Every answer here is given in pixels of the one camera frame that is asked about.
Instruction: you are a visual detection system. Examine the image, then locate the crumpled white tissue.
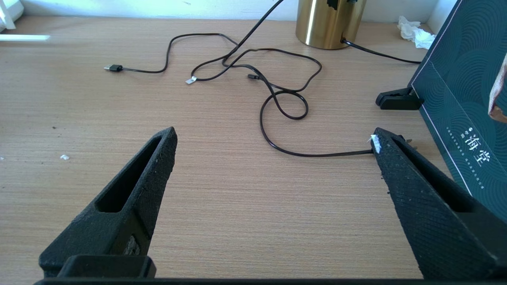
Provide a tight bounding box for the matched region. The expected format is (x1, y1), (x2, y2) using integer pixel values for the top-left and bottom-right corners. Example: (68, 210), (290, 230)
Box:
(397, 16), (436, 50)

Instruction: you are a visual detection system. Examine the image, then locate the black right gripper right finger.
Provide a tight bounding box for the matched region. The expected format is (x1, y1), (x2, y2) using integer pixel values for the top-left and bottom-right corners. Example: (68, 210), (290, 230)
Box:
(372, 127), (507, 280)

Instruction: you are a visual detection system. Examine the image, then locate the black lamp power cord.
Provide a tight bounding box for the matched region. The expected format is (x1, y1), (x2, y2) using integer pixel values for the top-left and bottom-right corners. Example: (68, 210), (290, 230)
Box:
(190, 0), (422, 158)

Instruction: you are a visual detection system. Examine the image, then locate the black plastic clip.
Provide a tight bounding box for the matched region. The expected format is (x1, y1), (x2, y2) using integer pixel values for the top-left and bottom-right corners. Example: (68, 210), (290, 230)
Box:
(375, 87), (424, 110)

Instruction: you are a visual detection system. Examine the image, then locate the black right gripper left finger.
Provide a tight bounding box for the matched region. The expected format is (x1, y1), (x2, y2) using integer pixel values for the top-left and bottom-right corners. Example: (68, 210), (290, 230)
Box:
(38, 127), (178, 277)

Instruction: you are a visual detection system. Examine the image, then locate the black usb charging cable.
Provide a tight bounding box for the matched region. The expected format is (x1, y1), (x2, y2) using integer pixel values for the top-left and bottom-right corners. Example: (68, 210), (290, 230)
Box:
(104, 33), (322, 120)

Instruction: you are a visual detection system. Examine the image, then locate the white wifi router with antennas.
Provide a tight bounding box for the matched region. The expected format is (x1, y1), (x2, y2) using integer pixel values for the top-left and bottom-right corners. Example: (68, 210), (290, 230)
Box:
(0, 0), (51, 42)

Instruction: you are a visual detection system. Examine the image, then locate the brass desk lamp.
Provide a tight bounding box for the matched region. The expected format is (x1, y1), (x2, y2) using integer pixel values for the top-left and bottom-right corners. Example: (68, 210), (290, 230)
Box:
(295, 0), (367, 50)

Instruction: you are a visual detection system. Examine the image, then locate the beige bag handle strap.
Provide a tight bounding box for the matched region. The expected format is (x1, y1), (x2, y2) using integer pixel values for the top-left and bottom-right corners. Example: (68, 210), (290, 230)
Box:
(488, 53), (507, 124)

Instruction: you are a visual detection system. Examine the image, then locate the black inline cord switch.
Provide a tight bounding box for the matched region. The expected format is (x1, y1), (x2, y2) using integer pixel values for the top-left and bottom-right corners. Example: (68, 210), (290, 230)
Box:
(327, 0), (357, 10)

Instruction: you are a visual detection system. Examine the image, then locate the black power plug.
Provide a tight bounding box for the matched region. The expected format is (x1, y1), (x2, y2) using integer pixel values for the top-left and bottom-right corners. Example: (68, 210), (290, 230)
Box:
(398, 135), (418, 151)

